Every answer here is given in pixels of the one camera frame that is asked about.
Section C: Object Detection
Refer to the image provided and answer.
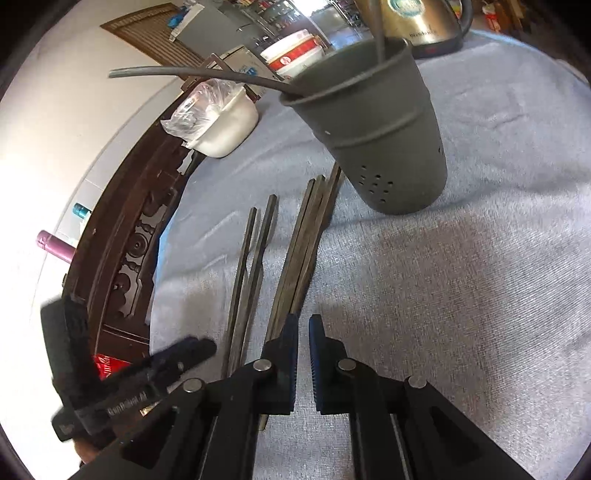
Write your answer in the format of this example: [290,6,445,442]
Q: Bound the dark grey utensil holder cup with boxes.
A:
[280,39,447,215]

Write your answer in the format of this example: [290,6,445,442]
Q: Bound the person's left hand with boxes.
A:
[73,438,105,464]

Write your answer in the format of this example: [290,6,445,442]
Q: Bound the carved dark wooden chair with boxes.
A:
[62,55,260,370]

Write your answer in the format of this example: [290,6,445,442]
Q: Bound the grey blue table cloth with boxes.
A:
[150,32,590,479]

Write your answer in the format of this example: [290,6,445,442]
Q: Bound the purple bottle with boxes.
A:
[37,230,76,264]

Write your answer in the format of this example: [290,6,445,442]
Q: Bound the dark chopstick middle bundle one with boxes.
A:
[264,179,315,343]

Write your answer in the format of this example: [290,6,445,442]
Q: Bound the teal capped bottle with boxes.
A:
[72,203,92,220]

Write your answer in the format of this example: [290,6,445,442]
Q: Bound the dark chopstick middle bundle three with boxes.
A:
[288,163,341,315]

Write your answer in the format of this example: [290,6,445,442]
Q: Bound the white tub with plastic bag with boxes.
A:
[160,79,259,158]

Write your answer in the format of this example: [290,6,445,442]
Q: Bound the white red stacked bowls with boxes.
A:
[260,29,325,81]

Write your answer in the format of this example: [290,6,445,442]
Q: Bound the gold electric kettle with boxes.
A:
[355,0,474,59]

